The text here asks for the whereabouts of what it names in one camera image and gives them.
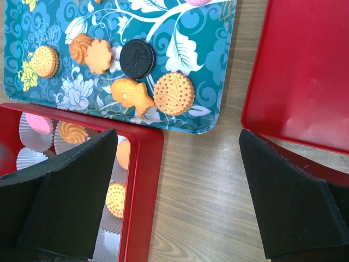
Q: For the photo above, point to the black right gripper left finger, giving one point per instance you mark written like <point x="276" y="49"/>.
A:
<point x="54" y="208"/>

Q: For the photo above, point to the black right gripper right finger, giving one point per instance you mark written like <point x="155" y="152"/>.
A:
<point x="301" y="206"/>

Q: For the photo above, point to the orange swirl cookie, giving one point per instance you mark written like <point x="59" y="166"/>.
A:
<point x="72" y="133"/>
<point x="78" y="48"/>

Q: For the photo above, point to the pink sandwich cookie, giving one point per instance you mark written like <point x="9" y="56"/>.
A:
<point x="197" y="2"/>
<point x="40" y="124"/>

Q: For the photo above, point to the orange plain oval cookie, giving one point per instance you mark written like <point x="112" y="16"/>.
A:
<point x="123" y="154"/>

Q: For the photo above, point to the white paper cup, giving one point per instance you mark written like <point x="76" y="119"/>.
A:
<point x="27" y="157"/>
<point x="109" y="222"/>
<point x="32" y="139"/>
<point x="119" y="174"/>
<point x="62" y="146"/>
<point x="106" y="246"/>

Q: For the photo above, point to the red cookie box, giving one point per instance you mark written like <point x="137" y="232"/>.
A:
<point x="142" y="179"/>

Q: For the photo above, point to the red box lid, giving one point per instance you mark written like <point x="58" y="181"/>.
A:
<point x="298" y="90"/>

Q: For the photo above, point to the orange fish cookie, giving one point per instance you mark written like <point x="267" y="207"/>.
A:
<point x="132" y="93"/>

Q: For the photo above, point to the orange dotted sandwich cookie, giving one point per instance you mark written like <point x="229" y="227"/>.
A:
<point x="45" y="61"/>

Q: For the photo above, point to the orange flower cookie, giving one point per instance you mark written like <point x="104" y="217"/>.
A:
<point x="98" y="56"/>

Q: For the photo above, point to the large orange dotted cookie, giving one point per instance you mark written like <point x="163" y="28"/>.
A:
<point x="174" y="94"/>

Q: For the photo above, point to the black sandwich cookie lower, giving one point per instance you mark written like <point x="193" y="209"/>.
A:
<point x="137" y="59"/>

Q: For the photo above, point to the teal floral tray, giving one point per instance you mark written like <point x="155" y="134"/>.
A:
<point x="187" y="39"/>

